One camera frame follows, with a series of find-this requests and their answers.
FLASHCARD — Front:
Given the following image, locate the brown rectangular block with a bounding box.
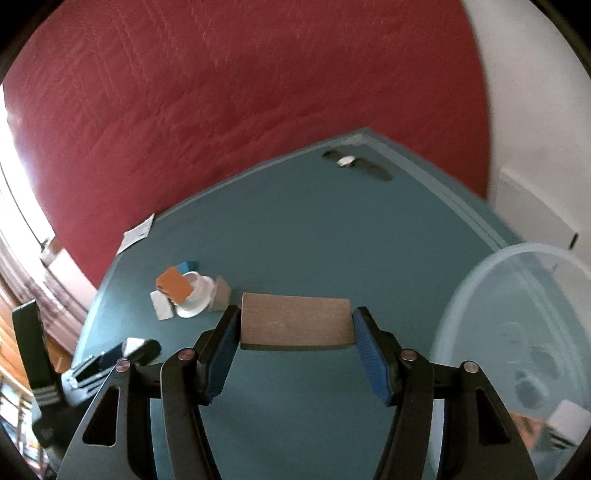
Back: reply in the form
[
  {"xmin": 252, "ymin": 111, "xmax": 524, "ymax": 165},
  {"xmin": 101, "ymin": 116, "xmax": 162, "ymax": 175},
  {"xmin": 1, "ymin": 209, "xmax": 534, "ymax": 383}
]
[{"xmin": 240, "ymin": 293, "xmax": 355, "ymax": 350}]

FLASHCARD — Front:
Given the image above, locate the orange block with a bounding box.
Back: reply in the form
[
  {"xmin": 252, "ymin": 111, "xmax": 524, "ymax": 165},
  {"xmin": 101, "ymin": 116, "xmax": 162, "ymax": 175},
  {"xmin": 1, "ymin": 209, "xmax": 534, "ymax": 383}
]
[{"xmin": 155, "ymin": 267, "xmax": 193, "ymax": 304}]

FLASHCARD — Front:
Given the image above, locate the white cube block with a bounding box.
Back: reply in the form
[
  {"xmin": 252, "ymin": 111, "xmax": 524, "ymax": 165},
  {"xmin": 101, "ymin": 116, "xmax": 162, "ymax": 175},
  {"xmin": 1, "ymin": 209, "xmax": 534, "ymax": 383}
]
[{"xmin": 546, "ymin": 399, "xmax": 590, "ymax": 448}]

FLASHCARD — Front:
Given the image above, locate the small blue block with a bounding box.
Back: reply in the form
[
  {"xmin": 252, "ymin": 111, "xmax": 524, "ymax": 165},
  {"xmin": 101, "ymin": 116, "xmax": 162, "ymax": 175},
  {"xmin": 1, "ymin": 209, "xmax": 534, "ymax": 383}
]
[{"xmin": 176, "ymin": 261, "xmax": 198, "ymax": 275}]

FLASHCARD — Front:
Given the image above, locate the white small block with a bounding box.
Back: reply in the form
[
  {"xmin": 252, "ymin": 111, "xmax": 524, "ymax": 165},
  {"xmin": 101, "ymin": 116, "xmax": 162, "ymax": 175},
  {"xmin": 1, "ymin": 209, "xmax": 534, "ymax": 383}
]
[{"xmin": 149, "ymin": 290, "xmax": 174, "ymax": 321}]

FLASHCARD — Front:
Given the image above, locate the grey brown small block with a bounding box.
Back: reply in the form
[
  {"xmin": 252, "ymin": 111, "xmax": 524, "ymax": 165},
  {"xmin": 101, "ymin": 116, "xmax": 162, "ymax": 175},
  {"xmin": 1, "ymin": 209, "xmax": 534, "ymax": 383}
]
[{"xmin": 208, "ymin": 276, "xmax": 231, "ymax": 312}]

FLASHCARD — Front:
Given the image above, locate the white round cup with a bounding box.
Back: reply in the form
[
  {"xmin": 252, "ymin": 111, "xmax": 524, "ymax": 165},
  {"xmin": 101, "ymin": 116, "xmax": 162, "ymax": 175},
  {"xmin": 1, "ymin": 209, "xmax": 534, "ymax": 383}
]
[{"xmin": 175, "ymin": 271, "xmax": 215, "ymax": 318}]

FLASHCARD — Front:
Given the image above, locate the clear plastic bowl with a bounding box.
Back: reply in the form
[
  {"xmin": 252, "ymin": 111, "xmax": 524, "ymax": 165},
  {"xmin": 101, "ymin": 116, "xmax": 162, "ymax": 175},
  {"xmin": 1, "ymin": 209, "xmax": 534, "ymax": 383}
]
[{"xmin": 430, "ymin": 243, "xmax": 590, "ymax": 479}]

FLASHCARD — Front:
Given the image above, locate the white paper label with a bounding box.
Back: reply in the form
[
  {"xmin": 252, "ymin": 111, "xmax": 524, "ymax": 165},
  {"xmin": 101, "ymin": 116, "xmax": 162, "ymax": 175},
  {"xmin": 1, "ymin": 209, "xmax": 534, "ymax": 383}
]
[{"xmin": 116, "ymin": 213, "xmax": 155, "ymax": 255}]

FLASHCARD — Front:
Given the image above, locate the black clip with white button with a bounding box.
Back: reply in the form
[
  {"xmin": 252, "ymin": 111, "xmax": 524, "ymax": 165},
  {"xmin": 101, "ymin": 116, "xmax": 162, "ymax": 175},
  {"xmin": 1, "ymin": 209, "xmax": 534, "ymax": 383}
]
[{"xmin": 322, "ymin": 149, "xmax": 394, "ymax": 182}]

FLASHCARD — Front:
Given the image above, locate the red sofa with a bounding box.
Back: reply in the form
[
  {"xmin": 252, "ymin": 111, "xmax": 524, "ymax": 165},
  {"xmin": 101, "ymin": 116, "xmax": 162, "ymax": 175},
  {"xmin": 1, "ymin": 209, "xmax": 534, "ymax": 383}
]
[{"xmin": 3, "ymin": 1, "xmax": 490, "ymax": 284}]

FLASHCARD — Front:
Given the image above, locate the white wall panel box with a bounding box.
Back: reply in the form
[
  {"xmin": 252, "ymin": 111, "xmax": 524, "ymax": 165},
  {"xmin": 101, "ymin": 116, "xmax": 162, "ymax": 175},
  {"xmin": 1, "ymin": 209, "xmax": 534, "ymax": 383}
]
[{"xmin": 493, "ymin": 168, "xmax": 580, "ymax": 250}]

